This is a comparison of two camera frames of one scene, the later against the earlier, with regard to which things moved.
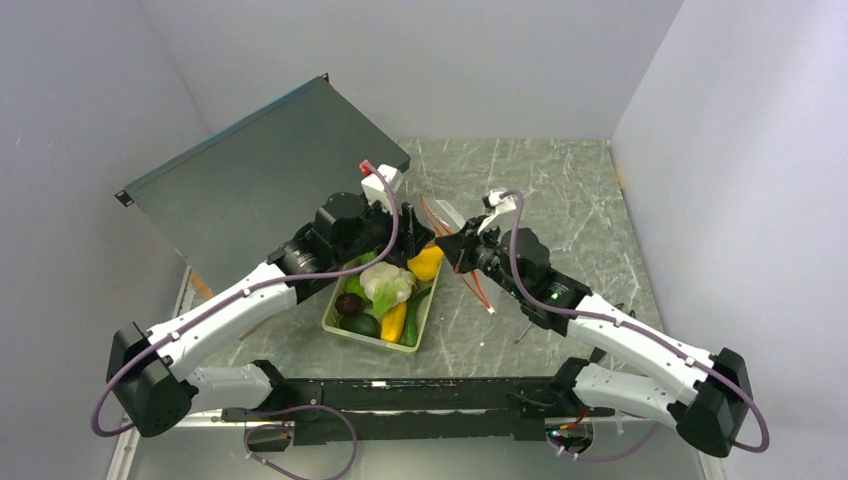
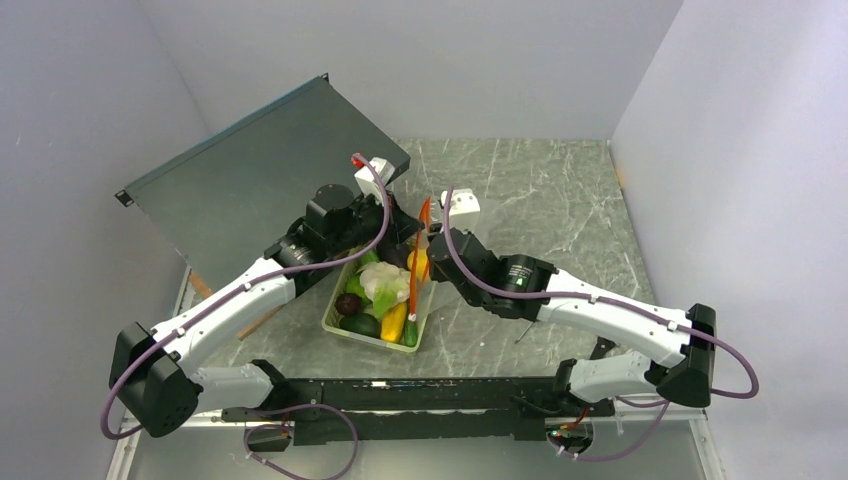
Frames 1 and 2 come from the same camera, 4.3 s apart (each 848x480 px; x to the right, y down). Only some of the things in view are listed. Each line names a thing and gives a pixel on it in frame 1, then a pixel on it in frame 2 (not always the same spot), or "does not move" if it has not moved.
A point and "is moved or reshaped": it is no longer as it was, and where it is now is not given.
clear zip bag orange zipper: (444, 221) is moved or reshaped
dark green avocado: (361, 323) does not move
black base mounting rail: (361, 410) does not move
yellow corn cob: (393, 323) does not move
